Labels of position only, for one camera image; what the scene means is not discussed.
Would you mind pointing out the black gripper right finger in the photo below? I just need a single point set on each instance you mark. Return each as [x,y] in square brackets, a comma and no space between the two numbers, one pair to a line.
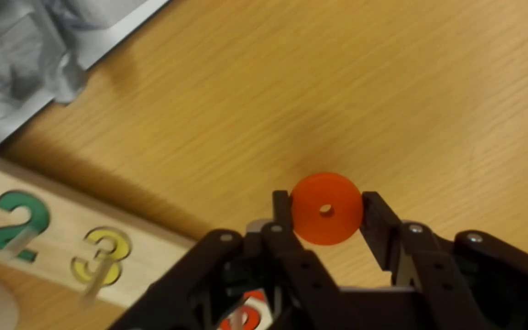
[476,280]

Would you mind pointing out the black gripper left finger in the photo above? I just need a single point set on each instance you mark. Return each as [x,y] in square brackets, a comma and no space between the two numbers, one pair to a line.
[238,280]

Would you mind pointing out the orange foam disc with hole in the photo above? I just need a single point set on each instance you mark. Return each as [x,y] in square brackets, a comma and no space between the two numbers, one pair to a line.
[311,220]

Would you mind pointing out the white dry-erase board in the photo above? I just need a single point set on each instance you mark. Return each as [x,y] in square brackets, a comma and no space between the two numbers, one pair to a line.
[117,24]

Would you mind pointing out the large crumpled grey tape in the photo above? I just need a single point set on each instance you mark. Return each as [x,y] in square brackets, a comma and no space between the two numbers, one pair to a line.
[13,48]

